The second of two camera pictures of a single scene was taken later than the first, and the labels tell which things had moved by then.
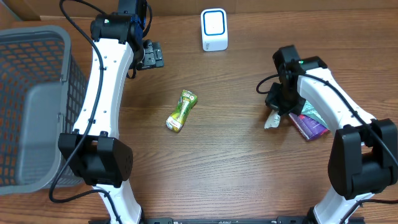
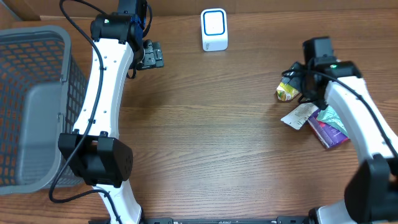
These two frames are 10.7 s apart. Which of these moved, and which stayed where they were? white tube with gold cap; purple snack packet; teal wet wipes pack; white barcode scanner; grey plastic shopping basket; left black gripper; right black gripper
Moved: teal wet wipes pack; white tube with gold cap; purple snack packet; right black gripper
Stayed: white barcode scanner; left black gripper; grey plastic shopping basket
